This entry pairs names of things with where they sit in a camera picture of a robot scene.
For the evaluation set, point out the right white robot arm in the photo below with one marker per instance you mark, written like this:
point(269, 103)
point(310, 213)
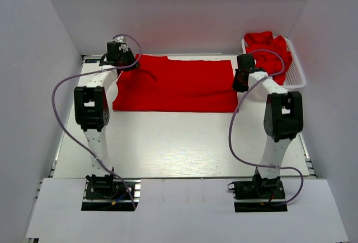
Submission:
point(283, 117)

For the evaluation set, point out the white plastic basket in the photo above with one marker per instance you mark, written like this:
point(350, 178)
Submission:
point(294, 76)

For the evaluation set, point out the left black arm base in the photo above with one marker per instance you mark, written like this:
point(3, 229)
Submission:
point(107, 194)

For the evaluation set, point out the blue label sticker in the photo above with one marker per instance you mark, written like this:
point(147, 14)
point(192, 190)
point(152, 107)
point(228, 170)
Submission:
point(91, 61)

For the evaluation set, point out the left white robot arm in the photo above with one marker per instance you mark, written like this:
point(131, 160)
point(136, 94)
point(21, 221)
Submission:
point(91, 107)

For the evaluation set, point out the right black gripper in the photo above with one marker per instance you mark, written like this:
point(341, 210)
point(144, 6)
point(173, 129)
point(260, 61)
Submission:
point(236, 86)

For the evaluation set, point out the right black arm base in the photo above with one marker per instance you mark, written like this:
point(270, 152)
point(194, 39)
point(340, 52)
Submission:
point(258, 195)

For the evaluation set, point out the red t shirt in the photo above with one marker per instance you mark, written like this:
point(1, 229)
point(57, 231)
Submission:
point(160, 84)

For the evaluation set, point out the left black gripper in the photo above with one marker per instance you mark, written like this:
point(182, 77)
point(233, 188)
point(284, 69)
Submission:
point(129, 53)

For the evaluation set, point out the pile of red shirts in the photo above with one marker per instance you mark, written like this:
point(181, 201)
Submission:
point(270, 53)

